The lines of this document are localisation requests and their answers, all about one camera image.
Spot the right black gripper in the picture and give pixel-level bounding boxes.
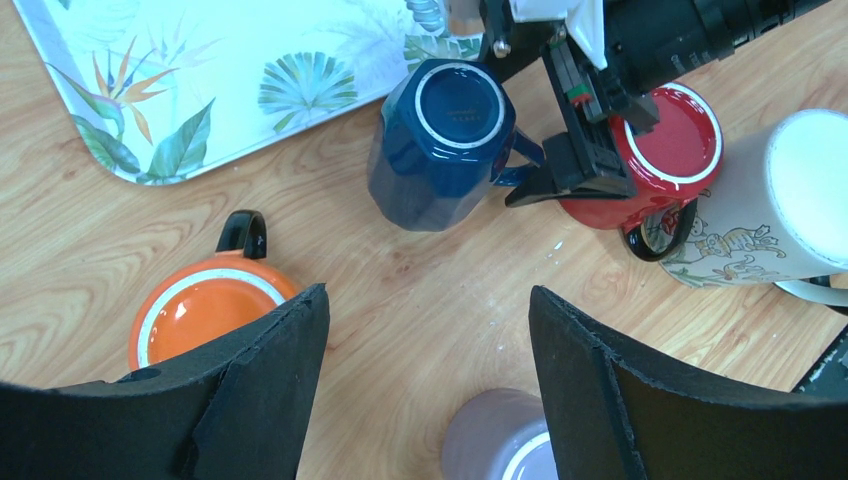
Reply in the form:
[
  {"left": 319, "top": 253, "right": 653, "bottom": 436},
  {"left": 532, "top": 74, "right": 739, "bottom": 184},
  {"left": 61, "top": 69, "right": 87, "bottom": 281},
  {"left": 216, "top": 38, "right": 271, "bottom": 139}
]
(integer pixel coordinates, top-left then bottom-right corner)
[{"left": 480, "top": 1, "right": 821, "bottom": 208}]

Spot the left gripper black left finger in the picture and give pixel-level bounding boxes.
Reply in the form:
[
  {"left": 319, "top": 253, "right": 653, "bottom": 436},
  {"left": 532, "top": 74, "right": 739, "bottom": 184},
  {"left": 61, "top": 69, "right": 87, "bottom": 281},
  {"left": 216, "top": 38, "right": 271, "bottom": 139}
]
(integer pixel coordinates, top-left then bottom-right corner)
[{"left": 1, "top": 284, "right": 330, "bottom": 479}]

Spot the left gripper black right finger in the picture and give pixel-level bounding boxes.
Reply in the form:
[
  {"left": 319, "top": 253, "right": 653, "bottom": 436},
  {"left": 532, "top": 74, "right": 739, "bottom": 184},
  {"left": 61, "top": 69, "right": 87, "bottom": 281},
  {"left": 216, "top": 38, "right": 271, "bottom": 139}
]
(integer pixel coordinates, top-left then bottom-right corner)
[{"left": 528, "top": 286, "right": 847, "bottom": 479}]

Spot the orange mug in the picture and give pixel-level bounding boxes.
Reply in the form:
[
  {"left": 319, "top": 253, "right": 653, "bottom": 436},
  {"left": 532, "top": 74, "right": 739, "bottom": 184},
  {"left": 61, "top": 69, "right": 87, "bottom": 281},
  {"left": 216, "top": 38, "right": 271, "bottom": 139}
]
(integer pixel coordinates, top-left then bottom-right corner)
[{"left": 128, "top": 209, "right": 301, "bottom": 370}]

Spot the blue mug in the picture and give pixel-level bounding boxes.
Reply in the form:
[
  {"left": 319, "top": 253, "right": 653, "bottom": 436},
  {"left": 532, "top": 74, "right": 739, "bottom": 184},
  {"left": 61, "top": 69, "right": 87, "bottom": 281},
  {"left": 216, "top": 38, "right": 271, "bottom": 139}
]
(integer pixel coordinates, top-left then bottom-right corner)
[{"left": 367, "top": 59, "right": 545, "bottom": 232}]

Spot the red mug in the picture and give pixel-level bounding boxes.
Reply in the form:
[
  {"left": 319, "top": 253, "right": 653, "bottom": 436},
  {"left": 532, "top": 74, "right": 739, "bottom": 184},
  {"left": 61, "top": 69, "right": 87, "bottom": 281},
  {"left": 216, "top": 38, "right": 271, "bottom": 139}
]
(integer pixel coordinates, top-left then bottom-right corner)
[{"left": 560, "top": 82, "right": 724, "bottom": 262}]

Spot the mauve mug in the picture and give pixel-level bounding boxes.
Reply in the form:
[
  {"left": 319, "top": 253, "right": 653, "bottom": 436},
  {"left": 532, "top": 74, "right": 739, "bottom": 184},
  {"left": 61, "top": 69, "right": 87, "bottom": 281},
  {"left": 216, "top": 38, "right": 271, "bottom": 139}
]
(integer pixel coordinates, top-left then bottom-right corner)
[{"left": 441, "top": 388, "right": 558, "bottom": 480}]

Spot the cream cat pattern mug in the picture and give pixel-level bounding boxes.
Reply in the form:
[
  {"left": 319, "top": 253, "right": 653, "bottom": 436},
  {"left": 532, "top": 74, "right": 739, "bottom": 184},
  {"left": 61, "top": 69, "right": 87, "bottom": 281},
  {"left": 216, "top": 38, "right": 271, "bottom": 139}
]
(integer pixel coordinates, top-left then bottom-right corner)
[{"left": 660, "top": 109, "right": 847, "bottom": 312}]

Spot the leaf pattern tray mat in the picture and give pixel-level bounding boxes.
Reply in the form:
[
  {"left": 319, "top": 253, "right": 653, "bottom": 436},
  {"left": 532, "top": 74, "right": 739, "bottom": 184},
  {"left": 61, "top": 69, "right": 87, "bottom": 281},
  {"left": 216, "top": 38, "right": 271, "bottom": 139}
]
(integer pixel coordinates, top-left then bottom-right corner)
[{"left": 16, "top": 1, "right": 481, "bottom": 185}]

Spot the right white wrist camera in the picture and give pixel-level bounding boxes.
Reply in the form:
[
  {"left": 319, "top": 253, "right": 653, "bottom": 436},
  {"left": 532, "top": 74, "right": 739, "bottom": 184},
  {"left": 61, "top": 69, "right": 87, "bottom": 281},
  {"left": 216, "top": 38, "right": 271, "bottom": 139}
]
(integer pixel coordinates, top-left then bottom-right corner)
[{"left": 509, "top": 0, "right": 608, "bottom": 70}]

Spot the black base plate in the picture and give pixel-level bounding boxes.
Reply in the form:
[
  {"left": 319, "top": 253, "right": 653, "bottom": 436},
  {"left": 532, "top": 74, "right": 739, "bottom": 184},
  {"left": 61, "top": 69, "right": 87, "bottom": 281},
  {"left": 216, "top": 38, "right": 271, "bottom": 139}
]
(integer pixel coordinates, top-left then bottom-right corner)
[{"left": 792, "top": 328, "right": 847, "bottom": 400}]

